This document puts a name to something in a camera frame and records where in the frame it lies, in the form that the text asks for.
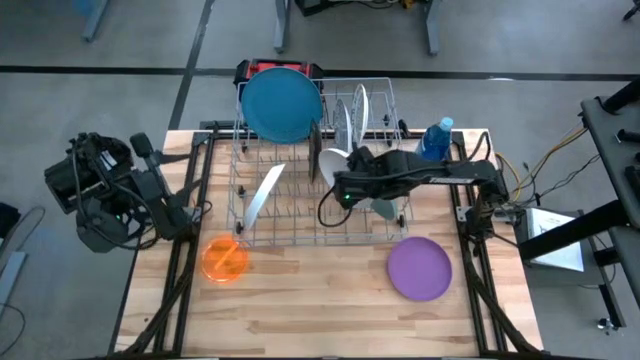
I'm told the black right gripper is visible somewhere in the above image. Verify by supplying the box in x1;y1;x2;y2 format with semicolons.
332;146;404;211

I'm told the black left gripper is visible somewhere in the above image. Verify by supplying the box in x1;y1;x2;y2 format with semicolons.
74;197;132;254

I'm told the pale teal plate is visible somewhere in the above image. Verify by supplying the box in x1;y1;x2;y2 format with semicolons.
370;197;400;222

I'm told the dark speckled plate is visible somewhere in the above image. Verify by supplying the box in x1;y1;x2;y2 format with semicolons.
307;119;324;184

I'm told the black white patterned plate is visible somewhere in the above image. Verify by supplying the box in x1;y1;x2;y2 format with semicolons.
350;83;370;149

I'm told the white deep plate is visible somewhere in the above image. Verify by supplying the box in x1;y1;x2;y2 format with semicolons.
243;163;287;231

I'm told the purple plate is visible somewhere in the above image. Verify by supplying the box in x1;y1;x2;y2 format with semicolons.
386;236;454;303

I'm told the large blue plate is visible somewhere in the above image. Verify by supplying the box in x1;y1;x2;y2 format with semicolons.
241;67;324;145

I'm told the orange transparent plate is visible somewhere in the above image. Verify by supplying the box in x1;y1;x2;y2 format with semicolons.
201;235;250;284

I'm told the blue dish soap bottle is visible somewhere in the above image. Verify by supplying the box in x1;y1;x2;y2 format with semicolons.
414;116;455;162

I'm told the red black tool bag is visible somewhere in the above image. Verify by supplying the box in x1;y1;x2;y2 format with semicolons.
233;58;325;84

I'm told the grey desk leg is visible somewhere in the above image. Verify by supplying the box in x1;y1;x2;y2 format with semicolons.
272;0;293;55
81;0;110;44
424;0;442;57

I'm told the black floor equipment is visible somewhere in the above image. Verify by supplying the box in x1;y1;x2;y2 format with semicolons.
293;0;431;17

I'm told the white paper sheet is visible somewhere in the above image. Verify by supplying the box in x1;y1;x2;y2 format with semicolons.
524;207;585;274

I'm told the black support beam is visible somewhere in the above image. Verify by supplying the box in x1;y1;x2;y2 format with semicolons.
518;199;632;262

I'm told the grey side table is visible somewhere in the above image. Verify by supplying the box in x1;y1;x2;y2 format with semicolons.
579;94;640;309

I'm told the black tube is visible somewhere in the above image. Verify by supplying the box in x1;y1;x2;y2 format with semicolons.
599;78;640;115

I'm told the black stand leg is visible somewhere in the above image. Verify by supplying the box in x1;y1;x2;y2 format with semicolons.
594;282;627;330

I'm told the grey wire dish rack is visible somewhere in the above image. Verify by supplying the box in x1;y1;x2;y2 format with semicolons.
227;77;414;249

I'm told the yellow cable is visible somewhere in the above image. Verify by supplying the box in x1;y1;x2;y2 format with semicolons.
494;127;589;201

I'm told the black floor cable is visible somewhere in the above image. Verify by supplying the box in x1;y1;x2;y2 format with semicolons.
522;154;601;201

